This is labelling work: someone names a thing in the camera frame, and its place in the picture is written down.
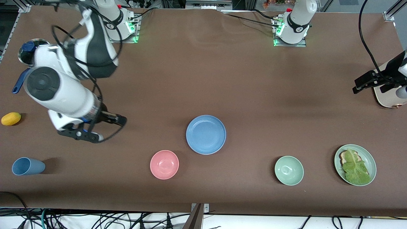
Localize blue plate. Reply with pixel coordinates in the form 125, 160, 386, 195
186, 114, 227, 156

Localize beige rounded board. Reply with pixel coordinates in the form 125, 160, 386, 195
373, 60, 407, 108

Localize pink bowl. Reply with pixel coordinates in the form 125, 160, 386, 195
150, 150, 179, 180

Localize blue cup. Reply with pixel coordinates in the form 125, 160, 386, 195
12, 157, 46, 176

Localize green plate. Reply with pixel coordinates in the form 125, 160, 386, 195
334, 144, 377, 186

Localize toasted bread slice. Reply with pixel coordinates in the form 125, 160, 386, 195
339, 150, 361, 166

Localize yellow lemon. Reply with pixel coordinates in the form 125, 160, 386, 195
1, 112, 22, 126

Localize green lettuce leaf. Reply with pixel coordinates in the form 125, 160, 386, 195
342, 149, 371, 186

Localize glass lid with blue knob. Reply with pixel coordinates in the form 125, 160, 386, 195
18, 38, 51, 67

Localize green bowl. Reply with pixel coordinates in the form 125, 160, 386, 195
274, 156, 304, 186

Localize orange flowers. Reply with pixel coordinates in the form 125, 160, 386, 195
263, 0, 288, 9

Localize dark brown pole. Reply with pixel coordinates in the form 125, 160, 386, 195
182, 204, 204, 229

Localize grey box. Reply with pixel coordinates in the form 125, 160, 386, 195
185, 0, 233, 10

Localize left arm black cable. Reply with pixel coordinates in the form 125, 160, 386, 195
358, 0, 390, 81

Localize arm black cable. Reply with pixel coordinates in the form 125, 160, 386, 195
358, 0, 390, 81
51, 0, 123, 96

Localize aluminium frame profile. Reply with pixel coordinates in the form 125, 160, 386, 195
383, 0, 407, 22

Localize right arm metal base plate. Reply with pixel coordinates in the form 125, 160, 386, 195
106, 13, 141, 44

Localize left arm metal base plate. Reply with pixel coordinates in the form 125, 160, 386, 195
273, 16, 307, 48

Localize green floor cable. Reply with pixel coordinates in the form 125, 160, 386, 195
40, 208, 49, 229

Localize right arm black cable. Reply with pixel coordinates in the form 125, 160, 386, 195
51, 0, 123, 96

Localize black base cable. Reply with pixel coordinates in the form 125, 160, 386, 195
222, 12, 280, 30
129, 6, 163, 23
250, 8, 280, 20

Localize silver metal bracket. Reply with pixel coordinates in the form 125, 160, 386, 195
191, 203, 210, 214

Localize aluminium table edge rail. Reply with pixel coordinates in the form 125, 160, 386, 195
0, 0, 32, 62

